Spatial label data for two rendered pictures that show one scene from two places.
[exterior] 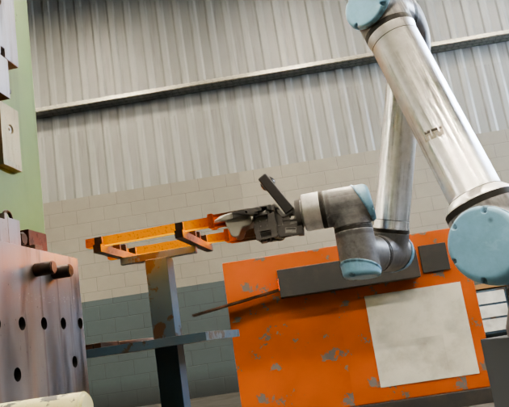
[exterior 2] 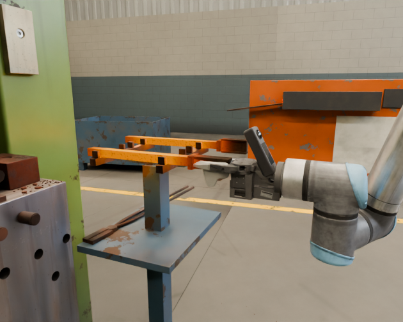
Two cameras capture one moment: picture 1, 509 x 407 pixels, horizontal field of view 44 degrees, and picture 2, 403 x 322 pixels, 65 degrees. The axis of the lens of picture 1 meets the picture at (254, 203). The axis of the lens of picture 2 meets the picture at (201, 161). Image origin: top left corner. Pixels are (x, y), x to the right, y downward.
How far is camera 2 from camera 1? 0.92 m
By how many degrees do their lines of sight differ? 29
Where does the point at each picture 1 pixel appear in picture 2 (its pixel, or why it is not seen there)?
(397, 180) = not seen: outside the picture
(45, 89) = not seen: outside the picture
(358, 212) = (345, 204)
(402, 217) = (396, 200)
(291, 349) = (282, 138)
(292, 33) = not seen: outside the picture
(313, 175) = (325, 13)
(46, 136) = not seen: outside the picture
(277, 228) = (253, 188)
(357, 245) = (334, 238)
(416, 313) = (368, 132)
